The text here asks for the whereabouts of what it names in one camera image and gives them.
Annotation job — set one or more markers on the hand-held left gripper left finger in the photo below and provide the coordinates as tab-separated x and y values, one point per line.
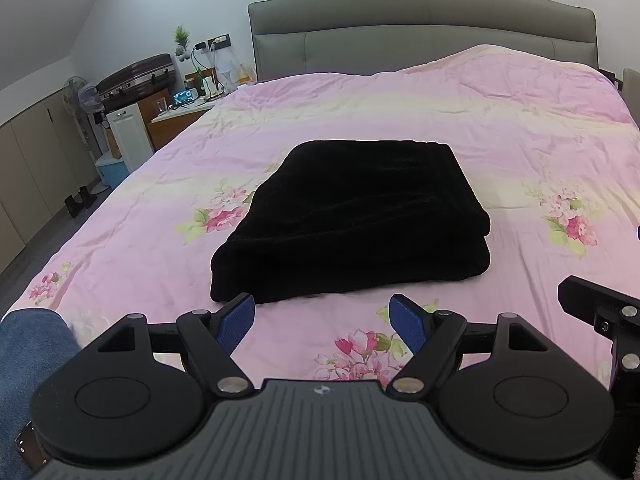
236	321

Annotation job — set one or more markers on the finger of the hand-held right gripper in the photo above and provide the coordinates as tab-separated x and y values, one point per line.
587	300

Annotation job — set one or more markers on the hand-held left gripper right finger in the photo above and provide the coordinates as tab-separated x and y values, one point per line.
406	321

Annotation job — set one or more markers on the black pants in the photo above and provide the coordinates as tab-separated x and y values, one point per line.
350	220

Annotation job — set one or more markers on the light blue storage bin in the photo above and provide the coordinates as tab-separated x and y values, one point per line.
111	172

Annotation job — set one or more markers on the pair of black shoes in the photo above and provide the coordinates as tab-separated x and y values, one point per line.
80	201

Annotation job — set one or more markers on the pink floral duvet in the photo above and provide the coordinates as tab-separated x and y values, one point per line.
450	125

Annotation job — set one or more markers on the person's leg in jeans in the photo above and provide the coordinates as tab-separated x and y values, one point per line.
30	360

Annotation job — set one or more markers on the brown wooden nightstand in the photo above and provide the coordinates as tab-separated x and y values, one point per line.
167	122

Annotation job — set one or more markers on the white small cabinet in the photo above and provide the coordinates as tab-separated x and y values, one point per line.
131	135

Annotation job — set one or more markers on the beige chair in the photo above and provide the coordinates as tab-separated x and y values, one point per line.
632	82

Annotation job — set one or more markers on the clear drinking glass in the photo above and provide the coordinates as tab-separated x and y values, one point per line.
161	105

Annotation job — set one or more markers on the blue alarm clock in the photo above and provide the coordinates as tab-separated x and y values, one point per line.
185	96

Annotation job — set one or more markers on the orange drink bottle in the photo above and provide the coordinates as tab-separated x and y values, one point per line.
244	74

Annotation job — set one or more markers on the beige built-in wardrobe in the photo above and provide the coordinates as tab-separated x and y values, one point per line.
35	175

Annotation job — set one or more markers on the dark brown suitcase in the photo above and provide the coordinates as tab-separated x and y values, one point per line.
137	80

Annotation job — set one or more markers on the standing electric fan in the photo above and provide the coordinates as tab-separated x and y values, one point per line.
86	97

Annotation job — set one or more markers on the small green potted plant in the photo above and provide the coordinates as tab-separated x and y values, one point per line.
181	37

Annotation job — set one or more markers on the grey upholstered headboard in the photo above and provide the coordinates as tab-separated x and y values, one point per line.
425	25

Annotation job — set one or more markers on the black wall socket strip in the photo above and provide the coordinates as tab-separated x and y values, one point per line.
216	41

